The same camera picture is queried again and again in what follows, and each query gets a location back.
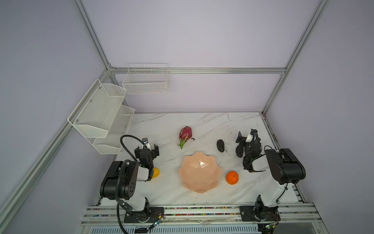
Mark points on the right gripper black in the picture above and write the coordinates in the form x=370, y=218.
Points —
x=247, y=143

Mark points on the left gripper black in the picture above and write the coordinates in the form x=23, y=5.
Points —
x=146, y=150

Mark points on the yellow pear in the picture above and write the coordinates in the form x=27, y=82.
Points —
x=156, y=173

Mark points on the pink dragon fruit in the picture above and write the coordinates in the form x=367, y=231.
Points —
x=184, y=135

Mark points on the orange tangerine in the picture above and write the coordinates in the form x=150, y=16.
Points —
x=232, y=178

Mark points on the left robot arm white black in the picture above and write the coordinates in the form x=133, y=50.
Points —
x=119, y=183

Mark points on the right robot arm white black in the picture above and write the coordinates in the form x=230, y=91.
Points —
x=284, y=167

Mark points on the pink scalloped fruit bowl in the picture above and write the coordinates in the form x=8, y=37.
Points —
x=200, y=173

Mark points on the white mesh lower shelf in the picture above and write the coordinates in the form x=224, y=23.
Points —
x=110, y=145

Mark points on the white mesh shelf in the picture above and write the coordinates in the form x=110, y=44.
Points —
x=95, y=113
x=110, y=145

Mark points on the white mesh upper shelf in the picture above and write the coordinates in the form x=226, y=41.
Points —
x=95, y=113

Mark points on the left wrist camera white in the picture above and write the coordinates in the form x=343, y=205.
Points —
x=146, y=143

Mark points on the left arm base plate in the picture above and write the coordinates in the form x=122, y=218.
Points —
x=150, y=216

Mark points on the white wire basket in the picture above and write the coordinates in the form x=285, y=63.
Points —
x=146, y=78

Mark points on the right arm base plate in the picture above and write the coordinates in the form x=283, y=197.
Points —
x=262, y=214

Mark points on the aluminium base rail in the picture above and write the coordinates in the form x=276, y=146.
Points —
x=296, y=218

